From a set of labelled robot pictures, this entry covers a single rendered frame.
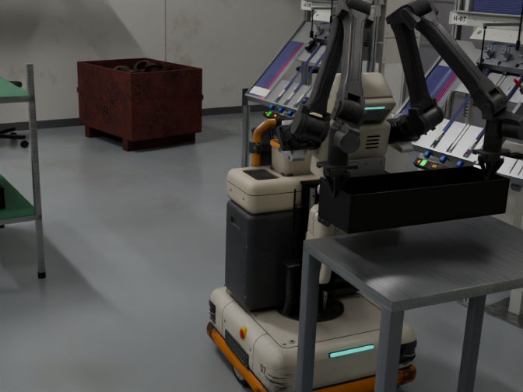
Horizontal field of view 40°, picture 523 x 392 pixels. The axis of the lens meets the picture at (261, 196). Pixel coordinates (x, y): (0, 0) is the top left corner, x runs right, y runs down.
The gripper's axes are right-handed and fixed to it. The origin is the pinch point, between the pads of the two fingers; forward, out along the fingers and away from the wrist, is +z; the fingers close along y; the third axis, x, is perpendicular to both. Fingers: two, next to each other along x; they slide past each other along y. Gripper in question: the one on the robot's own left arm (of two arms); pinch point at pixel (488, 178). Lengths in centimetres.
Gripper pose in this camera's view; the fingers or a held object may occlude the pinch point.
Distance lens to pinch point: 240.5
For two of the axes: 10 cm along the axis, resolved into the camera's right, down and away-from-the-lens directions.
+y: 9.0, -1.0, 4.2
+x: -4.3, -2.8, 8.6
